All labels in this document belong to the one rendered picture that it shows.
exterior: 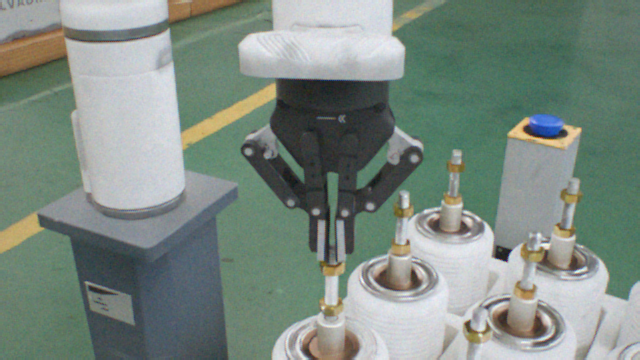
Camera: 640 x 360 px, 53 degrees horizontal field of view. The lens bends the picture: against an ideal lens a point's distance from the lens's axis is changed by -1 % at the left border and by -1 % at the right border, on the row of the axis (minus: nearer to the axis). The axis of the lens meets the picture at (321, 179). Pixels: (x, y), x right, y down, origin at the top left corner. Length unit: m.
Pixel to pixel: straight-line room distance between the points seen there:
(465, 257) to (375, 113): 0.29
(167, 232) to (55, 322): 0.46
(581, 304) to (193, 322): 0.39
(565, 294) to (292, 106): 0.35
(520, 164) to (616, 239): 0.49
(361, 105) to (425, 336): 0.28
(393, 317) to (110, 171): 0.29
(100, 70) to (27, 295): 0.59
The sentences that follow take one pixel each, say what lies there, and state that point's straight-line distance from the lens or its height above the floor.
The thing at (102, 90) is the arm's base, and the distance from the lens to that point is 0.59.
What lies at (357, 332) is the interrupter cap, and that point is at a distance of 0.55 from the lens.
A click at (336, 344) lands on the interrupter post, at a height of 0.26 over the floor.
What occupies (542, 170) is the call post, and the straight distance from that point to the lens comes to 0.80.
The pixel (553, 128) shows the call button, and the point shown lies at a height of 0.33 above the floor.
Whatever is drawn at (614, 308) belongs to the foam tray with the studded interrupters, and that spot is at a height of 0.18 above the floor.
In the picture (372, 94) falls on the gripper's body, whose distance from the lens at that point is 0.40.
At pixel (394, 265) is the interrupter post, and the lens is 0.60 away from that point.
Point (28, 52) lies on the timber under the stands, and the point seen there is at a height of 0.05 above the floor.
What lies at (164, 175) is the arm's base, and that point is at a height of 0.34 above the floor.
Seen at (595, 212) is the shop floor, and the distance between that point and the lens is 1.35.
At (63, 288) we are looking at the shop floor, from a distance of 1.11.
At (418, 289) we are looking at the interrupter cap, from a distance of 0.60.
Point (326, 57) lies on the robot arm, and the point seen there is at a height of 0.51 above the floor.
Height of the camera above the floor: 0.61
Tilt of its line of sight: 26 degrees down
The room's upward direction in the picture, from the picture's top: straight up
